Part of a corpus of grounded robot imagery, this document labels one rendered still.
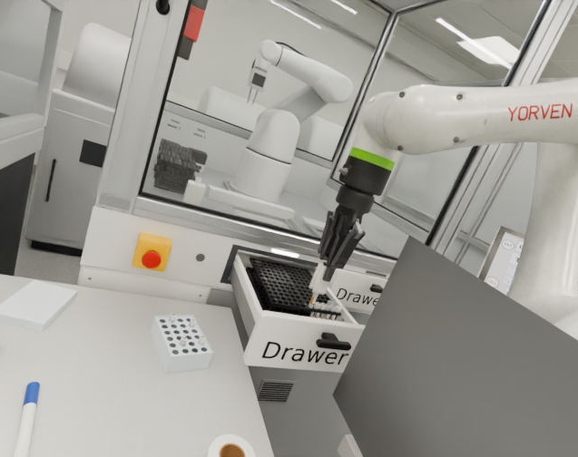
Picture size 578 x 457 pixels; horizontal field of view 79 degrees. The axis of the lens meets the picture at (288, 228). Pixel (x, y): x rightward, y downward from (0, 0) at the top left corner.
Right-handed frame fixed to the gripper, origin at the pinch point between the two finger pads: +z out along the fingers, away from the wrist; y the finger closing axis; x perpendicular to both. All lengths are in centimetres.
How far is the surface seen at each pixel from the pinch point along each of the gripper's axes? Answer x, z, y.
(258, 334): -14.8, 9.0, 10.7
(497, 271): 77, -8, -18
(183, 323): -24.9, 18.1, -3.8
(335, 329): 0.5, 5.9, 10.7
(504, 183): 156, -47, -95
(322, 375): 29, 43, -21
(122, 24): -90, -70, -335
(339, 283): 18.4, 8.1, -18.6
